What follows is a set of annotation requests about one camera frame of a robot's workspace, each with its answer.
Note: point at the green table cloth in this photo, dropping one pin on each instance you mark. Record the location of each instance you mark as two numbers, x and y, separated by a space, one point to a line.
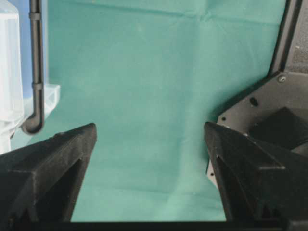
149 74

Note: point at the clear plastic storage case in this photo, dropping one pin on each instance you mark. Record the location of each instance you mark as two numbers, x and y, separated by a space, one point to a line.
14 108

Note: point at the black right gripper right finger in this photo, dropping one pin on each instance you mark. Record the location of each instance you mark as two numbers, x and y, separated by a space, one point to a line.
258 181

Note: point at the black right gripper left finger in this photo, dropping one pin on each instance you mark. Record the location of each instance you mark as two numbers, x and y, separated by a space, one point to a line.
41 182

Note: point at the black right robot arm base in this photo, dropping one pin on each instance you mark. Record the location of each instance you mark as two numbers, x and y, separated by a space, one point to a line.
275 111

